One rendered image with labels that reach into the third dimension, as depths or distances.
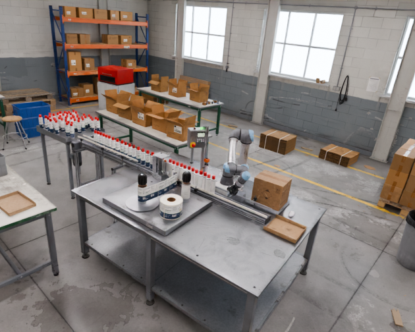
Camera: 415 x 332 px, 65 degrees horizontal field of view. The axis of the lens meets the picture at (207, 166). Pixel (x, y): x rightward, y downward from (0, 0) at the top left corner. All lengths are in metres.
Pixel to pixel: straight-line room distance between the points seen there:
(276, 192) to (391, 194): 2.92
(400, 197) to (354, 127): 2.70
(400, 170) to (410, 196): 0.41
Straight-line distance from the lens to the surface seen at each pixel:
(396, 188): 5.72
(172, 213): 2.82
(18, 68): 10.22
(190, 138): 3.24
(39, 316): 3.46
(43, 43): 10.40
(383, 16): 7.86
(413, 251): 4.50
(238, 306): 3.10
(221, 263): 2.53
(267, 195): 3.21
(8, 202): 3.52
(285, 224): 3.10
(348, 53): 8.01
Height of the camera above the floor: 2.47
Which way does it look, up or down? 24 degrees down
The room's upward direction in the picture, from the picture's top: 5 degrees clockwise
